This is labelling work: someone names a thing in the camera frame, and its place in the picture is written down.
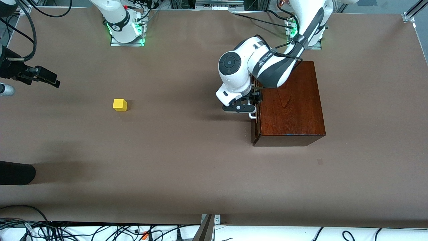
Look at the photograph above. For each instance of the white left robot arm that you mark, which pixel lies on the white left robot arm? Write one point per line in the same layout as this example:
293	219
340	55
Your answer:
234	67

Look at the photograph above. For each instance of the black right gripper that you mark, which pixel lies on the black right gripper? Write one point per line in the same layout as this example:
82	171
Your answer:
12	69

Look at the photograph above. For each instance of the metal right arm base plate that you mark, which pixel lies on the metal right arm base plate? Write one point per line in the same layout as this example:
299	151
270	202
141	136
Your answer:
120	43

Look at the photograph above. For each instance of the silver metal bracket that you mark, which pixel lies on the silver metal bracket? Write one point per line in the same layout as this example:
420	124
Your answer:
217	219

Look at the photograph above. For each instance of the dark slanted bar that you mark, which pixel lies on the dark slanted bar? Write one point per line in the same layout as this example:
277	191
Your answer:
204	232

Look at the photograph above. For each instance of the yellow cube block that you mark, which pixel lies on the yellow cube block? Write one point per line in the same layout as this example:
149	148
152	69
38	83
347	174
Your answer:
119	105

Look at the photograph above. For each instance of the dark brown wooden cabinet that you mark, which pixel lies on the dark brown wooden cabinet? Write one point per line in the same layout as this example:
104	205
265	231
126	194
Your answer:
294	107

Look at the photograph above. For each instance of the grey power strip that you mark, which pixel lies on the grey power strip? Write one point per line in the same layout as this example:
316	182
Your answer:
219	6

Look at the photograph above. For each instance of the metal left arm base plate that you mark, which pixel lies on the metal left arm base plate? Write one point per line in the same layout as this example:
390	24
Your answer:
314	47

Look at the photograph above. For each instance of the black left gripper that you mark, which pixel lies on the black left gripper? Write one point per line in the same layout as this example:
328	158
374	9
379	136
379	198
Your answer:
256	95

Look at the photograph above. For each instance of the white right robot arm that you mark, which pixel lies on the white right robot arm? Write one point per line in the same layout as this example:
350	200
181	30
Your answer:
117	16

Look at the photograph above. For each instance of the black cylindrical object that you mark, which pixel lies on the black cylindrical object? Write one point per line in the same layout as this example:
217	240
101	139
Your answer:
16	172

